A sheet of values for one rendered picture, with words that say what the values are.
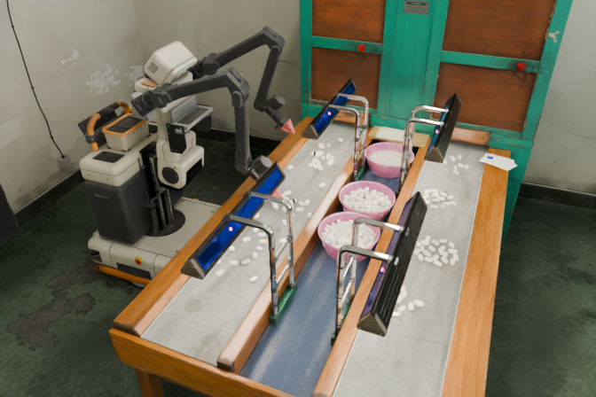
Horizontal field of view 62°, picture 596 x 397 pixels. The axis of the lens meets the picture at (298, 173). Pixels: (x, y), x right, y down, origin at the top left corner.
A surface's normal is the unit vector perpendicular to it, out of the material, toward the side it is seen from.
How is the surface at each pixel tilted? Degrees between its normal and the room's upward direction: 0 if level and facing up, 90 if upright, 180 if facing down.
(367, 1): 90
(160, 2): 90
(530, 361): 0
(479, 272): 0
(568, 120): 90
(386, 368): 0
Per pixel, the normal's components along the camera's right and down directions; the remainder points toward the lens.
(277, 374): -0.01, -0.85
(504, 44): -0.39, 0.49
